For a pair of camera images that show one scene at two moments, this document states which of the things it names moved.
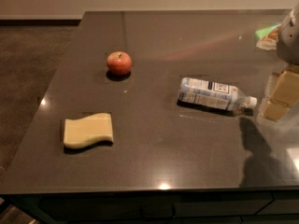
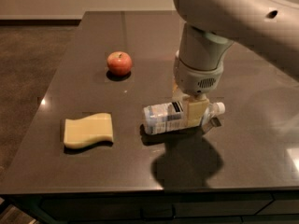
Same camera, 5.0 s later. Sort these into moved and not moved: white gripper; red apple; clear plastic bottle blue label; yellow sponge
Moved: white gripper; clear plastic bottle blue label
Not moved: yellow sponge; red apple
